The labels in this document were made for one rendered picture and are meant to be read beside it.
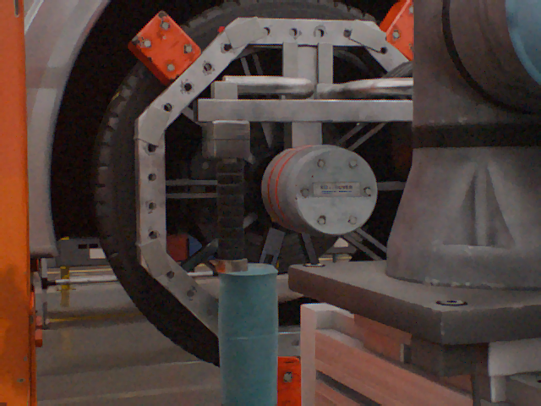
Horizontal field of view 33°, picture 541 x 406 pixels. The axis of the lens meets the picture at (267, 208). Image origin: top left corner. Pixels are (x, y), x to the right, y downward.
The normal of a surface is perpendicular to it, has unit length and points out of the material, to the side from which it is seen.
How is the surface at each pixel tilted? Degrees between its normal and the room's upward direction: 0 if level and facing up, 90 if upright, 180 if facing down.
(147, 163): 90
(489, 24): 105
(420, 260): 90
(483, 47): 115
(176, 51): 90
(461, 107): 91
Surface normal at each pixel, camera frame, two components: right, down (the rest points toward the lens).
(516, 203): -0.07, -0.25
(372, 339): -0.94, 0.03
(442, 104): -0.80, 0.04
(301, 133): 0.24, 0.05
